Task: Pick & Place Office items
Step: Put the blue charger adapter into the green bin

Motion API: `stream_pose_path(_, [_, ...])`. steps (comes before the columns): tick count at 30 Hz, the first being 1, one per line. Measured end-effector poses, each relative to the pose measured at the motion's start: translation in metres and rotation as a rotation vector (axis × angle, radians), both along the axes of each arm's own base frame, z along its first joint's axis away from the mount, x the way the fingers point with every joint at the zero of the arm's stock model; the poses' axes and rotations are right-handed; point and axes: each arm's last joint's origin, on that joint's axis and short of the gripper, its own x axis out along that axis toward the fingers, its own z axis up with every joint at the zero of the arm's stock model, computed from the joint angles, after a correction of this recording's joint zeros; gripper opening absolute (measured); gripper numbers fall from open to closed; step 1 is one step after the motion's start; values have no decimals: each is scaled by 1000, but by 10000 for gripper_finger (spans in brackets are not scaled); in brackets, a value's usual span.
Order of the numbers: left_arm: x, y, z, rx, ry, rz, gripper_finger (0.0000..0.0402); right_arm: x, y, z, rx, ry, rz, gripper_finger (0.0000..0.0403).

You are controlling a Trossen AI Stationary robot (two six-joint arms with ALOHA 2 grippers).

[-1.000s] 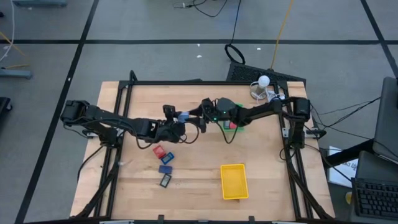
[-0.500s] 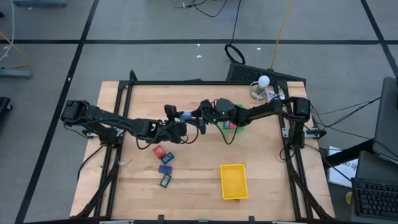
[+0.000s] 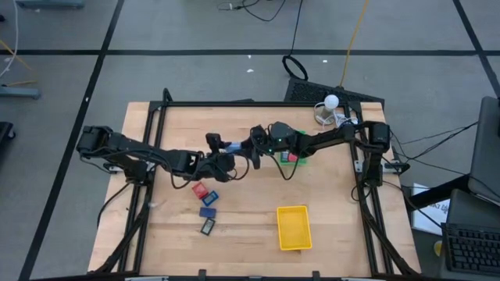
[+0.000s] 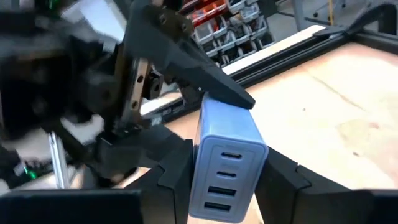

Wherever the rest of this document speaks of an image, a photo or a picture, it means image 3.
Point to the red small box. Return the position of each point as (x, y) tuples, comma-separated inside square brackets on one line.
[(199, 190)]

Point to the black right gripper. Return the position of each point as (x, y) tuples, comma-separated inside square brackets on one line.
[(279, 136)]

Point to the grey flat panel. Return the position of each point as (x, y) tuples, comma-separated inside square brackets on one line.
[(486, 148)]

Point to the white globe desk lamp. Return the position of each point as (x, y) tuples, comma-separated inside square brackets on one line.
[(331, 102)]

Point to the black perforated panel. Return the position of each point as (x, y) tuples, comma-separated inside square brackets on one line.
[(308, 91)]

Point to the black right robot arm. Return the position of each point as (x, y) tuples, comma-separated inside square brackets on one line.
[(332, 136)]

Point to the black keyboard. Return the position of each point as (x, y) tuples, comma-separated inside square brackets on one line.
[(472, 250)]

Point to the green plastic tray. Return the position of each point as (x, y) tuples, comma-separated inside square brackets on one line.
[(285, 162)]

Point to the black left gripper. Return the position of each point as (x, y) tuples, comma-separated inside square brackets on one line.
[(218, 166)]

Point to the black aluminium table frame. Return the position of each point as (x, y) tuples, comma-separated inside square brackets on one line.
[(254, 104)]

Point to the dark blue small box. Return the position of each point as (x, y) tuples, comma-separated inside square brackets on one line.
[(207, 212)]

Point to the pink-red cube sharpener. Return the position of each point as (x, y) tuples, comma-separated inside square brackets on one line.
[(293, 157)]

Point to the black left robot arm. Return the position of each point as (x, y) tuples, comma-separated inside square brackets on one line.
[(129, 148)]

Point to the black diagonal beam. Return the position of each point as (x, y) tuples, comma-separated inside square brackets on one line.
[(433, 195)]

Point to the yellow plastic tray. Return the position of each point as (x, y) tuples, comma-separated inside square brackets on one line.
[(293, 228)]

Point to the white paper sheet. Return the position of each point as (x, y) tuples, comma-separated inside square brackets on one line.
[(429, 218)]

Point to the purple small spool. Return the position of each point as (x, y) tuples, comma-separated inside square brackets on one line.
[(284, 157)]

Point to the black framed small card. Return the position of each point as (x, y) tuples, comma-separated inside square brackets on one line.
[(208, 226)]

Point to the black object at floor edge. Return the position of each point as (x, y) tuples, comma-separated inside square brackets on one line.
[(4, 132)]

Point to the light blue small box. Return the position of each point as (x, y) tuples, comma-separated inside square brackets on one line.
[(233, 147)]

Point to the grey floor bar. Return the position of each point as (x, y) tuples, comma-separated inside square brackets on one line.
[(51, 4), (19, 92)]

